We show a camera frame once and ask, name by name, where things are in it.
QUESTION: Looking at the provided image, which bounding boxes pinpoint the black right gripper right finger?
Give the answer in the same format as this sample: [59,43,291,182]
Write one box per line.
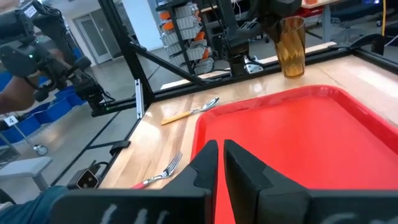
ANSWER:
[223,139,312,224]

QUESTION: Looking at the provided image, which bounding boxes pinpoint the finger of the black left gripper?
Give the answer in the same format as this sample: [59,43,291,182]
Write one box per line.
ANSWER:
[260,17,281,43]

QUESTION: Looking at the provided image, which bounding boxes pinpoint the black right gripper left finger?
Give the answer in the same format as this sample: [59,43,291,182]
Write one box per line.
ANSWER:
[161,139,219,224]

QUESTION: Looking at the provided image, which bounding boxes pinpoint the amber plastic cup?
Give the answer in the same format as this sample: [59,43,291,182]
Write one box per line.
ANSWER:
[272,16,307,79]

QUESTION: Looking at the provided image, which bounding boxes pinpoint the fork with red handle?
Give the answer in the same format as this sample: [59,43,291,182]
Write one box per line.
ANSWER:
[130,151,183,190]

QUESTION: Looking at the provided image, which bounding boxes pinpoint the spoon with yellow handle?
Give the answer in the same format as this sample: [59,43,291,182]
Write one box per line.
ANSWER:
[160,96,220,126]

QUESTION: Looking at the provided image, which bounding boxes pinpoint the person's forearm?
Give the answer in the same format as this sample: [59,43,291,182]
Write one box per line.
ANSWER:
[0,49,72,114]

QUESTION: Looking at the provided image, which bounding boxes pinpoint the red plastic tray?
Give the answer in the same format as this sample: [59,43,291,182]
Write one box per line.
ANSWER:
[190,85,398,224]

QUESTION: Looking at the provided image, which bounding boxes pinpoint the red box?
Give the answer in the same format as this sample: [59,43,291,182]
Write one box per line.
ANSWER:
[294,6,324,19]

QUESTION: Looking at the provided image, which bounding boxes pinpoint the wooden desk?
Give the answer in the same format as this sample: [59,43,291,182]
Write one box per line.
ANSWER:
[300,0,346,43]

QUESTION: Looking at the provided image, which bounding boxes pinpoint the rack with grey orange parts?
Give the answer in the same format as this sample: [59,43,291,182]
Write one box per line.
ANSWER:
[155,0,216,76]

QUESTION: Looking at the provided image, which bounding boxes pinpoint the black power adapter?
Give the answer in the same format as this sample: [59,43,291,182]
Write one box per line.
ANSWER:
[67,161,109,190]

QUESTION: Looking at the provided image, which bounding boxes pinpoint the blue plastic bin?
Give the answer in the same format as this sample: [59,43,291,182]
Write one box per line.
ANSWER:
[54,85,87,108]
[30,96,74,124]
[0,70,15,93]
[0,114,42,147]

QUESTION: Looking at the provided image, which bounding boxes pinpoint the grey door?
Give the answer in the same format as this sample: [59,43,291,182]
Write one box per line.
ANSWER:
[73,12,113,65]

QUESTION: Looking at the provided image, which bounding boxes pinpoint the white bench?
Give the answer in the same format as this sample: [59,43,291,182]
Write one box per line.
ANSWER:
[0,156,53,192]

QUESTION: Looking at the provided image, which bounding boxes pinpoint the person's leg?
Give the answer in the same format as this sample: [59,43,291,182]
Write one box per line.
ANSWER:
[0,185,70,224]

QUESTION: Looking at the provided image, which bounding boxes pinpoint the number sign on stand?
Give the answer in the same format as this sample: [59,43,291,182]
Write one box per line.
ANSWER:
[3,114,49,157]

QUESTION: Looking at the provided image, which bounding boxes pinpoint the silver metal frame plate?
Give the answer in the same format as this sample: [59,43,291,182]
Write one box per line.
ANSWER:
[243,55,264,75]
[134,78,146,119]

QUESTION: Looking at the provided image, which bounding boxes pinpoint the black frame bracket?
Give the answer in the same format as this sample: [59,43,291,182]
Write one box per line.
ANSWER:
[109,140,132,157]

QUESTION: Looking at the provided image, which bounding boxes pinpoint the yellow cable with plug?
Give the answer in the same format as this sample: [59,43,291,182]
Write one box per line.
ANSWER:
[380,0,388,37]

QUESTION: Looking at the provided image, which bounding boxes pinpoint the black metal table frame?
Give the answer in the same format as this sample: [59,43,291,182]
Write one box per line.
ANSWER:
[51,0,398,187]

